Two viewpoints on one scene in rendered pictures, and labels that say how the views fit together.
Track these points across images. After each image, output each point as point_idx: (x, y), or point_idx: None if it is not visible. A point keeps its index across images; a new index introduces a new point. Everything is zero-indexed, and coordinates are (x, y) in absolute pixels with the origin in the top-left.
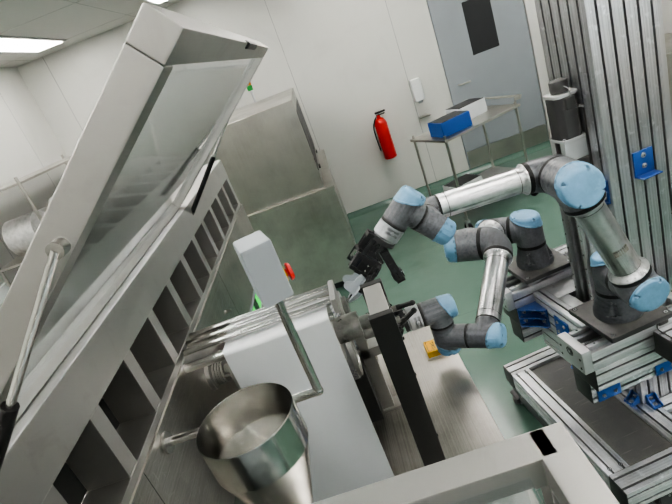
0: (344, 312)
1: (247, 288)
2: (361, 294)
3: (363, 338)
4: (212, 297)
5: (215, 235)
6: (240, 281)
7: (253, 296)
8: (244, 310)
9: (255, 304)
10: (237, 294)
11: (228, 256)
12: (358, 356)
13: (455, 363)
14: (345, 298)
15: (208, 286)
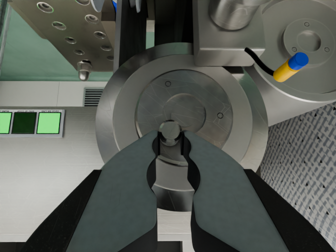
0: (240, 136)
1: (14, 153)
2: (242, 166)
3: (261, 16)
4: (168, 225)
5: (0, 250)
6: (29, 175)
7: (12, 136)
8: (77, 149)
9: (24, 128)
10: (72, 175)
11: (23, 221)
12: (266, 6)
13: None
14: (176, 152)
15: (158, 237)
